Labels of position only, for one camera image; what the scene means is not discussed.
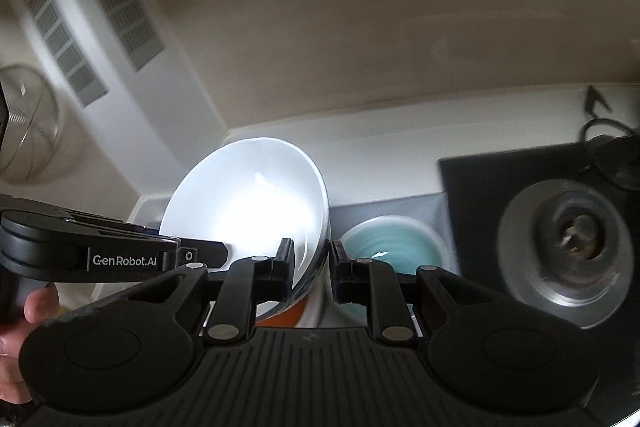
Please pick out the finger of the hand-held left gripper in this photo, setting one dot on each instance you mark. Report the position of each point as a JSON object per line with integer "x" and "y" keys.
{"x": 210, "y": 254}

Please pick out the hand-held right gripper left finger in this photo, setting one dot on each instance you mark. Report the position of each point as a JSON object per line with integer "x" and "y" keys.
{"x": 282, "y": 267}

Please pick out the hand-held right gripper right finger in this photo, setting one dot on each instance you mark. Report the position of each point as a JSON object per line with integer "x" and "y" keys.
{"x": 337, "y": 277}

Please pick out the white bowl with blue pattern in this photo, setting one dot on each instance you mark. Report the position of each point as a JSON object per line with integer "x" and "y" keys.
{"x": 240, "y": 207}

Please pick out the person's left hand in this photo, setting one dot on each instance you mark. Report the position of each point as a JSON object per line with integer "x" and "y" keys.
{"x": 40, "y": 307}

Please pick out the brown round plate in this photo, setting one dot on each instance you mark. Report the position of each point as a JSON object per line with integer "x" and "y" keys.
{"x": 285, "y": 318}

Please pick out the teal striped bowl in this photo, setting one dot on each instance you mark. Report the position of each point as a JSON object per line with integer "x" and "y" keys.
{"x": 390, "y": 247}

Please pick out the grey counter mat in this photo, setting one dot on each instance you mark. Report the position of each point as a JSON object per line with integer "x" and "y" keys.
{"x": 345, "y": 214}

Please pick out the metal mesh strainer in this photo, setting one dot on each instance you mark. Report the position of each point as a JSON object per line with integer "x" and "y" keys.
{"x": 30, "y": 132}

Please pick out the black gas stove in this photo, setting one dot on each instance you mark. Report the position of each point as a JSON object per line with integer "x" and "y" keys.
{"x": 475, "y": 187}

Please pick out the silver stove burner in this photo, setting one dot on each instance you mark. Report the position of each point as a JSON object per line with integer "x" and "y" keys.
{"x": 565, "y": 297}

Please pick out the grey wall vent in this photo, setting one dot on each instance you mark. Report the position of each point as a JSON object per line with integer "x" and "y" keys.
{"x": 55, "y": 22}

